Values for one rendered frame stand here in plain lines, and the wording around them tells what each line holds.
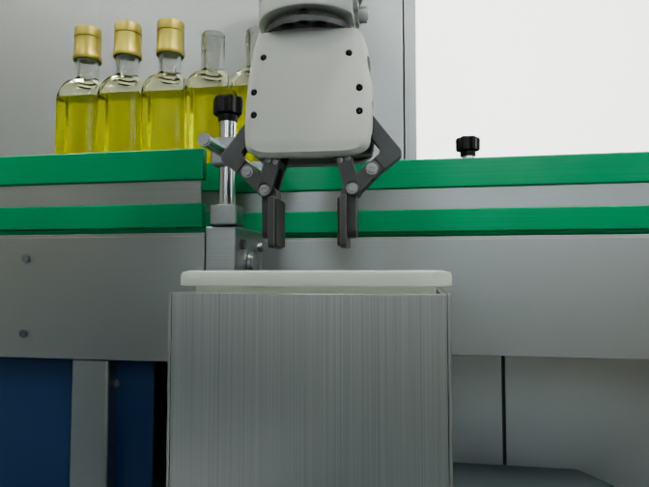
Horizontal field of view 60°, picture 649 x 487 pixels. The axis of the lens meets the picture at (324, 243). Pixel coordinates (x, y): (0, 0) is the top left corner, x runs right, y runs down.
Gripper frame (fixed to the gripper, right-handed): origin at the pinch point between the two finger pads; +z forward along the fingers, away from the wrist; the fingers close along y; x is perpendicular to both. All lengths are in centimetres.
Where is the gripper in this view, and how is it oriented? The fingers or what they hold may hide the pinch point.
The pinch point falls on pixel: (310, 224)
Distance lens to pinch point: 44.9
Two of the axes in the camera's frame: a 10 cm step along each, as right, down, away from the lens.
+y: -9.9, 0.1, 1.4
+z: 0.0, 10.0, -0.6
